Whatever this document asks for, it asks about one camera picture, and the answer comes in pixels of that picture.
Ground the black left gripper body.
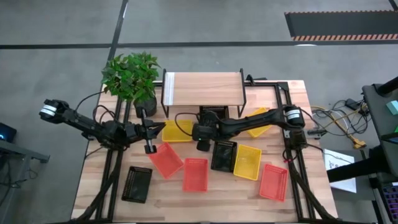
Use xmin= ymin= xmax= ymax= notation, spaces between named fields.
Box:
xmin=126 ymin=108 xmax=157 ymax=155

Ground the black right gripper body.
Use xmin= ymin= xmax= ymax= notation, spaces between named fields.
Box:
xmin=191 ymin=110 xmax=219 ymax=153

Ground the yellow plastic slotted basket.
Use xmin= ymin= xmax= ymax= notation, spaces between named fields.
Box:
xmin=233 ymin=144 xmax=263 ymax=182
xmin=246 ymin=107 xmax=273 ymax=138
xmin=161 ymin=119 xmax=194 ymax=143

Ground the black plastic slotted basket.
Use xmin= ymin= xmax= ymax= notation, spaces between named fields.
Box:
xmin=121 ymin=166 xmax=154 ymax=204
xmin=210 ymin=139 xmax=238 ymax=173
xmin=198 ymin=105 xmax=230 ymax=121

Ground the orange plastic slotted basket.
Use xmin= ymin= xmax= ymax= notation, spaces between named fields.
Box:
xmin=259 ymin=164 xmax=289 ymax=203
xmin=147 ymin=142 xmax=185 ymax=180
xmin=182 ymin=157 xmax=209 ymax=193

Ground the green potted plant black pot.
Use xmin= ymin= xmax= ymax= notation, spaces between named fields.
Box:
xmin=100 ymin=50 xmax=162 ymax=118

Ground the black clamp fixture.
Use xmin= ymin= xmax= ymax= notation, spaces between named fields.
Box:
xmin=306 ymin=128 xmax=328 ymax=139

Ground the grey metal desk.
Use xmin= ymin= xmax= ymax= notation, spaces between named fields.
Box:
xmin=0 ymin=139 xmax=50 ymax=224

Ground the black device with blue light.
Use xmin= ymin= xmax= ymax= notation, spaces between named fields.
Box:
xmin=0 ymin=122 xmax=18 ymax=144

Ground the white paper sheet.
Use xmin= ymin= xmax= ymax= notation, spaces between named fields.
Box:
xmin=322 ymin=148 xmax=358 ymax=194

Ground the black power adapter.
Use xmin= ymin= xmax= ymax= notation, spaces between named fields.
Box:
xmin=345 ymin=98 xmax=362 ymax=110

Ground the black cart leg beam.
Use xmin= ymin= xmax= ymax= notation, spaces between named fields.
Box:
xmin=326 ymin=145 xmax=389 ymax=184

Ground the grey equipment cart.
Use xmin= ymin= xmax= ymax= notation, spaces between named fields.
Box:
xmin=361 ymin=76 xmax=398 ymax=178

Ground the black hazard-striped floor mat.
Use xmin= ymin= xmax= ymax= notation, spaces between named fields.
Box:
xmin=284 ymin=10 xmax=398 ymax=42

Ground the teal box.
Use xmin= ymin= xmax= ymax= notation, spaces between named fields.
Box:
xmin=386 ymin=100 xmax=398 ymax=116

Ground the backlit keyboard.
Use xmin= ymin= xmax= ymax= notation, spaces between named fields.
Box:
xmin=381 ymin=183 xmax=398 ymax=220

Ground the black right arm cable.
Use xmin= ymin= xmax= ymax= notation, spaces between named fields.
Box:
xmin=174 ymin=111 xmax=200 ymax=138

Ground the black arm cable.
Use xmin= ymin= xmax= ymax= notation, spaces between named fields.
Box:
xmin=174 ymin=111 xmax=200 ymax=138
xmin=74 ymin=90 xmax=108 ymax=112

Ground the wooden shelf with black frame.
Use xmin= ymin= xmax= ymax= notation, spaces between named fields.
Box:
xmin=160 ymin=68 xmax=248 ymax=119

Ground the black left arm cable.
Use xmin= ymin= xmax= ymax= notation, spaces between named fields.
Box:
xmin=74 ymin=90 xmax=108 ymax=112

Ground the black aluminium extrusion frame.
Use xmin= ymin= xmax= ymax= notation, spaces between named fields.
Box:
xmin=70 ymin=79 xmax=340 ymax=224

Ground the yellow floor cable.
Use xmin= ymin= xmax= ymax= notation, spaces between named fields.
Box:
xmin=310 ymin=105 xmax=368 ymax=150

